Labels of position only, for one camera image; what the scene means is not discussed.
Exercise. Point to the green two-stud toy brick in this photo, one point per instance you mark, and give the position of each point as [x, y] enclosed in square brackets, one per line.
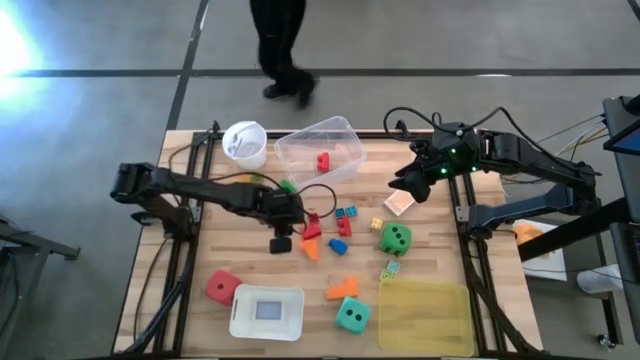
[286, 186]

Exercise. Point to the small pale teal toy brick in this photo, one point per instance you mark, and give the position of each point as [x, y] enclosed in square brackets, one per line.
[393, 266]

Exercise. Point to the person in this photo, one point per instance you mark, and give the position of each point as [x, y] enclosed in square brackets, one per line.
[280, 40]

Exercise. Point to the red foam die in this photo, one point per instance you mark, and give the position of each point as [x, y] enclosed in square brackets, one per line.
[223, 288]

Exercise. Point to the blue rounded toy block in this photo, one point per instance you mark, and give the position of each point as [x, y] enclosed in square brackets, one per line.
[338, 247]

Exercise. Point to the orange object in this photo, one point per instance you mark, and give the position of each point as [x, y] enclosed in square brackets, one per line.
[527, 234]

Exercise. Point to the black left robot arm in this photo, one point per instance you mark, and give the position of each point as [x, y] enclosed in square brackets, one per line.
[210, 190]

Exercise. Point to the small dark red toy brick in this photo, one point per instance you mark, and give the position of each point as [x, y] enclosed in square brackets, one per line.
[313, 218]

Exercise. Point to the clear plastic container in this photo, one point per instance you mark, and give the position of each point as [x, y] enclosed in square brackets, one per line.
[300, 150]

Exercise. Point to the orange long toy block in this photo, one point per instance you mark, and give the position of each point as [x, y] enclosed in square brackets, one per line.
[345, 291]

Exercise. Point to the white paper sheet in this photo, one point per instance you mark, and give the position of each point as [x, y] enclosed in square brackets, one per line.
[550, 265]

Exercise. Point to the blue playing card box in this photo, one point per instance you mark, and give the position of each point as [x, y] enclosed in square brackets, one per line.
[268, 310]

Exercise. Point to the black diagonal bar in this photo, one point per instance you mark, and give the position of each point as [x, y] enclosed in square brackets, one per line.
[570, 232]

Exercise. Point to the small pale yellow toy brick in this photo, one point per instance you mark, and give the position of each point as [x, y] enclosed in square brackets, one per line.
[377, 224]

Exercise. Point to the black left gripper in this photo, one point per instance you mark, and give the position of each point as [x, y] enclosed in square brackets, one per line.
[282, 207]

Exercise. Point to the white plastic bin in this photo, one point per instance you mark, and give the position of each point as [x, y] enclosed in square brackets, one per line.
[245, 325]

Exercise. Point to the green foam die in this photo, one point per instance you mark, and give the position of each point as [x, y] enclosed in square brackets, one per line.
[395, 240]

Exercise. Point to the small pale green toy brick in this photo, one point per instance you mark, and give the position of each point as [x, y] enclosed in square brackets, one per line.
[385, 275]

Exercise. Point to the orange playing card box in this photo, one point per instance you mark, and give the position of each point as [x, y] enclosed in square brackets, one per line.
[400, 206]

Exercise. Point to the dark grey computer cart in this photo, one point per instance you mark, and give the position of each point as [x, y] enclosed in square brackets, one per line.
[631, 180]

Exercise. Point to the yellow translucent plastic bin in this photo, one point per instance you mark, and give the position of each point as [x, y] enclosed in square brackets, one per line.
[425, 317]

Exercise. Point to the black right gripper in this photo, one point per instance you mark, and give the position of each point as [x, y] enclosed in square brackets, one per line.
[450, 150]

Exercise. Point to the white shoe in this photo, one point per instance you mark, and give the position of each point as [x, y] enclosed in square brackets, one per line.
[597, 282]

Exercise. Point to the orange wedge toy block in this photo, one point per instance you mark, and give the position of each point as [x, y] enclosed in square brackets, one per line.
[311, 250]

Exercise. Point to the small lime green toy brick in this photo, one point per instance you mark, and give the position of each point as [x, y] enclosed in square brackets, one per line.
[257, 176]

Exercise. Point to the white plastic cup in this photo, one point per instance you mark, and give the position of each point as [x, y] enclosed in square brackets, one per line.
[250, 160]

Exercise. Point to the cart caster wheel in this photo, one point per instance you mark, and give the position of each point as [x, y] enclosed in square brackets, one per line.
[606, 341]

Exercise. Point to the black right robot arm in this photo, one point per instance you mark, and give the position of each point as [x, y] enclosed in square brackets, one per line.
[530, 155]

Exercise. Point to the black metal stand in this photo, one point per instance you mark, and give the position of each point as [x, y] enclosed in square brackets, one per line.
[45, 245]

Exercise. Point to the teal foam die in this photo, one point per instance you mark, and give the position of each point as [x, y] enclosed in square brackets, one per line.
[352, 316]

